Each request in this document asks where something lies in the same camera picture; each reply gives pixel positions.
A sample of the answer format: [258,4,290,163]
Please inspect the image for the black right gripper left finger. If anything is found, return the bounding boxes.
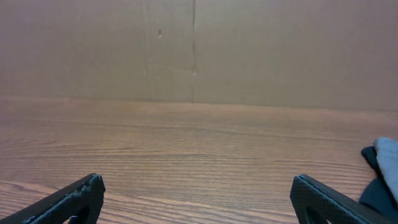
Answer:
[1,174,106,224]

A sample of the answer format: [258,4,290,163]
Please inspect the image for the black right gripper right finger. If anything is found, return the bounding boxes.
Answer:
[290,175,395,224]

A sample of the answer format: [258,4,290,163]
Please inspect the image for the grey shorts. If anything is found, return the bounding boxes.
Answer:
[373,137,397,202]

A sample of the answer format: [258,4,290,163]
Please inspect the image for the black t-shirt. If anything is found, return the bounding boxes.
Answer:
[359,146,397,221]

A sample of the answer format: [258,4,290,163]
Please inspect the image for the brown cardboard backdrop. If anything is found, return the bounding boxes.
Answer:
[1,1,397,111]

